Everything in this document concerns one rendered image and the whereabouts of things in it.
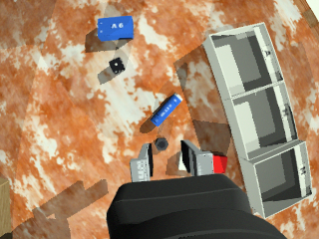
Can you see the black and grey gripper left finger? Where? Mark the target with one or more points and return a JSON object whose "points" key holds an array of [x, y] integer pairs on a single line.
{"points": [[142, 168]]}

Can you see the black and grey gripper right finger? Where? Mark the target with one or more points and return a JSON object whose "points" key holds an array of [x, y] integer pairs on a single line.
{"points": [[195, 161]]}

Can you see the white two-compartment tray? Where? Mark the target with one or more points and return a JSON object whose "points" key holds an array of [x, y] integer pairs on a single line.
{"points": [[254, 113]]}

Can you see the red and white eraser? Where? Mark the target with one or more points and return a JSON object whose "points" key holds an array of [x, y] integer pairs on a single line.
{"points": [[219, 163]]}

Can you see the black die with white pips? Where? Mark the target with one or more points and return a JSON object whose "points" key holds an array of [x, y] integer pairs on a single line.
{"points": [[117, 65]]}

